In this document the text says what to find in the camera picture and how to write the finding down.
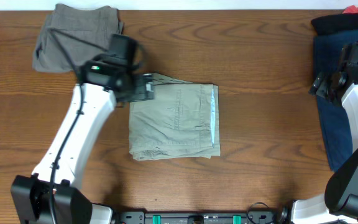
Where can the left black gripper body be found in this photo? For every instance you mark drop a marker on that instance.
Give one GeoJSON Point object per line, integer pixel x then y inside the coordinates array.
{"type": "Point", "coordinates": [142, 88]}

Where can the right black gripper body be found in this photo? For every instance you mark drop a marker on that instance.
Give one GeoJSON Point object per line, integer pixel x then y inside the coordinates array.
{"type": "Point", "coordinates": [319, 86]}

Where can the beige khaki shorts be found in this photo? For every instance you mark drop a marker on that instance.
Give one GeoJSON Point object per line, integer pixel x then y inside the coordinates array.
{"type": "Point", "coordinates": [182, 120]}

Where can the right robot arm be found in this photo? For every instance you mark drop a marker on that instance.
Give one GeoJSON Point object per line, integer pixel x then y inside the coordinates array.
{"type": "Point", "coordinates": [339, 203]}

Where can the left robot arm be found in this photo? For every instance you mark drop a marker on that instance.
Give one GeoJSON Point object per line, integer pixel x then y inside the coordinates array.
{"type": "Point", "coordinates": [52, 193]}

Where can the navy blue garment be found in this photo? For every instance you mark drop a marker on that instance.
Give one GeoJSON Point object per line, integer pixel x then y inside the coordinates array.
{"type": "Point", "coordinates": [333, 119]}

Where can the black folded garment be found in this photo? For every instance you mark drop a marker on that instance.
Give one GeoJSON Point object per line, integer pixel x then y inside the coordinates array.
{"type": "Point", "coordinates": [332, 24]}

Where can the folded grey shorts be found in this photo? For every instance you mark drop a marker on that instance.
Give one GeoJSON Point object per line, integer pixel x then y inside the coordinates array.
{"type": "Point", "coordinates": [94, 26]}

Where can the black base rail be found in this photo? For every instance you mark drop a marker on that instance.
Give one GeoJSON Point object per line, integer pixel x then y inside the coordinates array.
{"type": "Point", "coordinates": [257, 213]}

